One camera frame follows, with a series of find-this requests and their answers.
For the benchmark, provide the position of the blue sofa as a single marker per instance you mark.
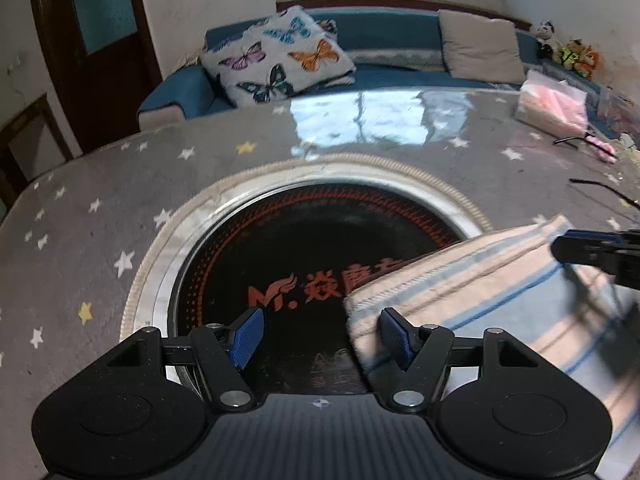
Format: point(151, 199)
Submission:
point(390, 80)

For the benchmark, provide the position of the orange plush toy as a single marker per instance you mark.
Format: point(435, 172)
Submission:
point(580, 57)

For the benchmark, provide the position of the panda plush toy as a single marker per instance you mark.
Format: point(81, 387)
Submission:
point(546, 37)

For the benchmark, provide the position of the blue striped sweatshirt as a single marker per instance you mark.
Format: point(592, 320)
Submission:
point(500, 285)

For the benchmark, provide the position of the grey star tablecloth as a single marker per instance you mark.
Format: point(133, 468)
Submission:
point(75, 260)

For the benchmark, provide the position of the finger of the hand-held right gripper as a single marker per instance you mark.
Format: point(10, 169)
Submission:
point(585, 255)
point(595, 236)

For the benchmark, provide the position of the butterfly print pillow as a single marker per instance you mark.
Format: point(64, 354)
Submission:
point(280, 55)

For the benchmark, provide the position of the wooden side table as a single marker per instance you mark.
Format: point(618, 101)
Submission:
point(30, 135)

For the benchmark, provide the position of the black eyeglasses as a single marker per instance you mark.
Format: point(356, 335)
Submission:
point(595, 182)

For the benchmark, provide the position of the brown wooden door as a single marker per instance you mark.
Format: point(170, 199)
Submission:
point(95, 80)

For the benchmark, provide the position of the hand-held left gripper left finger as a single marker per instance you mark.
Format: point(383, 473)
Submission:
point(247, 339)

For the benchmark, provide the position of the round built-in induction cooker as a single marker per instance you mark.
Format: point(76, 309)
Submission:
point(300, 240)

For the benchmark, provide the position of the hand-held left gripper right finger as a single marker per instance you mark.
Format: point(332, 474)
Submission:
point(395, 339)

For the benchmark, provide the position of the beige pillow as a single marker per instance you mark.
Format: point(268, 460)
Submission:
point(480, 45)

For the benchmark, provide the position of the pink tissue pack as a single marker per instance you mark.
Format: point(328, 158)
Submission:
point(550, 105)

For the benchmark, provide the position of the clear floral bag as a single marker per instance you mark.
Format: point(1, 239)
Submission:
point(620, 110)

